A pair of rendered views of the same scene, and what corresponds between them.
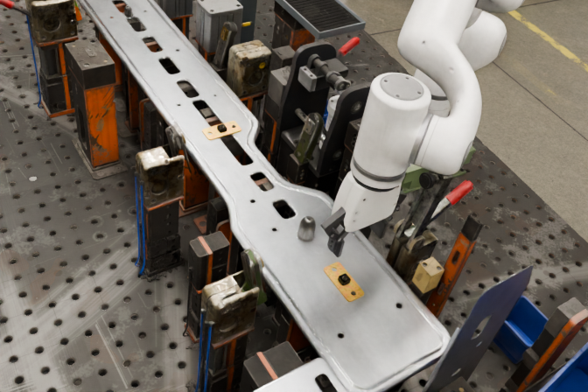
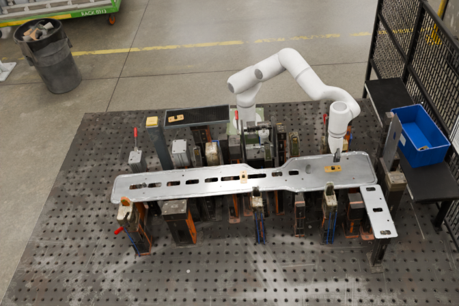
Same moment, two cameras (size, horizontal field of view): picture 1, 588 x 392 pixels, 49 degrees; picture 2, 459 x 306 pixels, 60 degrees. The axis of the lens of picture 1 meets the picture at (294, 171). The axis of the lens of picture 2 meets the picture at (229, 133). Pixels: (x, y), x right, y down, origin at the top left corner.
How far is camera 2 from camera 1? 1.34 m
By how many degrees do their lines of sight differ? 32
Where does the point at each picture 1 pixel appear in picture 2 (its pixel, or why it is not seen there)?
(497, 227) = (294, 121)
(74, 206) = (214, 258)
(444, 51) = (330, 89)
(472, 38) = not seen: hidden behind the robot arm
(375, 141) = (343, 123)
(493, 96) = (179, 87)
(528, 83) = (179, 70)
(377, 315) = (349, 165)
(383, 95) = (342, 112)
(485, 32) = not seen: hidden behind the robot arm
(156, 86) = (204, 190)
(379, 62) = not seen: hidden behind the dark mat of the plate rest
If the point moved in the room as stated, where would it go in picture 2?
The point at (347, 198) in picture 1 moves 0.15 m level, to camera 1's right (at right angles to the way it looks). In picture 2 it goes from (339, 144) to (354, 125)
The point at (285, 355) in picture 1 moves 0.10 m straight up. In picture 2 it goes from (353, 196) to (355, 184)
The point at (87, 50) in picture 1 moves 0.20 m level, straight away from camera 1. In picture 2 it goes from (172, 206) to (136, 200)
